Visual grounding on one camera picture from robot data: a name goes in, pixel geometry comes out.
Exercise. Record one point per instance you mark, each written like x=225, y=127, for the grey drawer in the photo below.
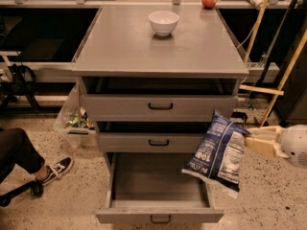
x=177, y=137
x=156, y=99
x=151, y=188

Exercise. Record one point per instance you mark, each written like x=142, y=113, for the white ceramic bowl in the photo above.
x=163, y=22

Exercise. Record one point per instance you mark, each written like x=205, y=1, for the grey top drawer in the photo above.
x=156, y=99

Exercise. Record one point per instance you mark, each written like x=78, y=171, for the clear plastic storage bin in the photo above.
x=73, y=124

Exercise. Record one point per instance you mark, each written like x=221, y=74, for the grey drawer cabinet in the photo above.
x=123, y=44

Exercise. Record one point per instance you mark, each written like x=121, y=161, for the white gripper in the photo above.
x=295, y=145

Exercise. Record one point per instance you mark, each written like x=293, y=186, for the black office chair base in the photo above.
x=35, y=187

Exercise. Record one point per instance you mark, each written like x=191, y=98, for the blue chip bag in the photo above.
x=218, y=157

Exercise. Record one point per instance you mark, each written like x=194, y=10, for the grey middle drawer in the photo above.
x=177, y=137

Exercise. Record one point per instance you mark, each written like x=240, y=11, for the black white sneaker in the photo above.
x=50, y=173

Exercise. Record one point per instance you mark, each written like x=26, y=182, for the grey bottom drawer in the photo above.
x=151, y=188

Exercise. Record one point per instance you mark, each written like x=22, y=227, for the person leg dark trousers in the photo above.
x=16, y=148

